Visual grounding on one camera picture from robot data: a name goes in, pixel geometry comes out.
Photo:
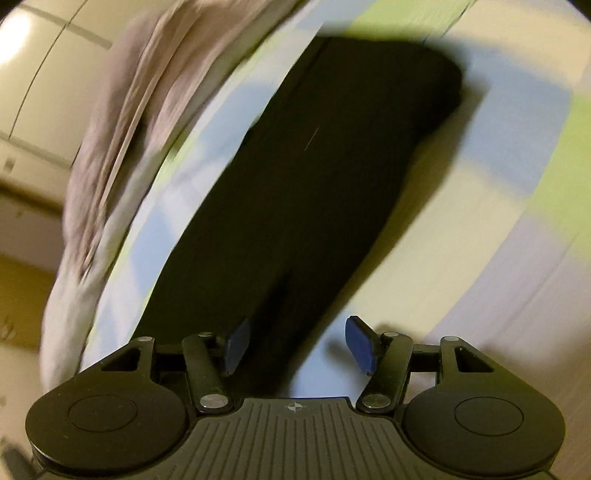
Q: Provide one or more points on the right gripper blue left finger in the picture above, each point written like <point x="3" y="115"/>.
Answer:
<point x="235" y="346"/>

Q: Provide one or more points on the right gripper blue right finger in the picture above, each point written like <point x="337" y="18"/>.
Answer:
<point x="364" y="344"/>

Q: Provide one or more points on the black trousers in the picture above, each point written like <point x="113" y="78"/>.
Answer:
<point x="303" y="201"/>

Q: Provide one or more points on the checkered bed sheet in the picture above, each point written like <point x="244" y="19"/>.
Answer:
<point x="490" y="240"/>

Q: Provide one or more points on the white striped duvet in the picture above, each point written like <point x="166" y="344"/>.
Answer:
<point x="71" y="307"/>

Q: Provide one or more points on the pink folded cloth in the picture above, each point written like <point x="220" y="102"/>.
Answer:
<point x="160" y="64"/>

